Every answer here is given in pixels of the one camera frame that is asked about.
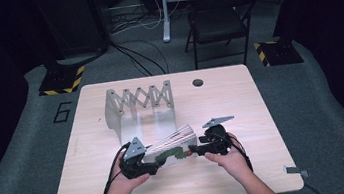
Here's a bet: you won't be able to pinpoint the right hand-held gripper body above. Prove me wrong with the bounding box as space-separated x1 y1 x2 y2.
196 114 240 159

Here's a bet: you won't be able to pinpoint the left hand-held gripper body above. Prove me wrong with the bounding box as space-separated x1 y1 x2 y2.
115 134 158 181

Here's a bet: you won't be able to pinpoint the white caterpillar picture book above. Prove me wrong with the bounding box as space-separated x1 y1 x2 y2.
137 122 202 173

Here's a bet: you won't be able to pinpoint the person's left hand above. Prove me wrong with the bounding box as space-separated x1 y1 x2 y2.
102 148 153 194

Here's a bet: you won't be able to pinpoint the person's right hand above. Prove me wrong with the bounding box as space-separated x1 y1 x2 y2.
201 129 256 189

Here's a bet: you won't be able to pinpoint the grey expandable metal book rack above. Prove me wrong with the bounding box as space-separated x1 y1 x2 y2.
100 79 179 149

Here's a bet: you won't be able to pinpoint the grey tape strip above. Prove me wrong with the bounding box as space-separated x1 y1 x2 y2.
284 163 311 181

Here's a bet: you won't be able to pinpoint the black striped stand base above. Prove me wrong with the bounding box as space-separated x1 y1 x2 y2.
35 61 89 98
252 35 306 70

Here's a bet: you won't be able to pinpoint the black folding chair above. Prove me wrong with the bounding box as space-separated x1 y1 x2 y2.
177 0 268 74

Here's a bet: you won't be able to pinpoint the white desk leg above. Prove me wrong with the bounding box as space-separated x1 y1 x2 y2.
157 0 175 44

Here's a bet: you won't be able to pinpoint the black cabinet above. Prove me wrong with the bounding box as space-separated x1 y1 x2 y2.
30 0 114 72

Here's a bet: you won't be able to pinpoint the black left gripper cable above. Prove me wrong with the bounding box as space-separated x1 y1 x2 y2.
95 141 139 194

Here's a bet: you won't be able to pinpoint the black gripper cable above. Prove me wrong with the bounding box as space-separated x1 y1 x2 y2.
213 127 254 176
95 141 139 194

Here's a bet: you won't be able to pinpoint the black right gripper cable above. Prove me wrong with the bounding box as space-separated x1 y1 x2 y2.
213 127 254 176

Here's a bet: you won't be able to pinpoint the black floor cables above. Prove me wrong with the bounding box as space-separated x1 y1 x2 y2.
109 34 171 82

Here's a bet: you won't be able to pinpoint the white floor cables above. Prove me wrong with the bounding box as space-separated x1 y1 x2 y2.
106 0 185 37

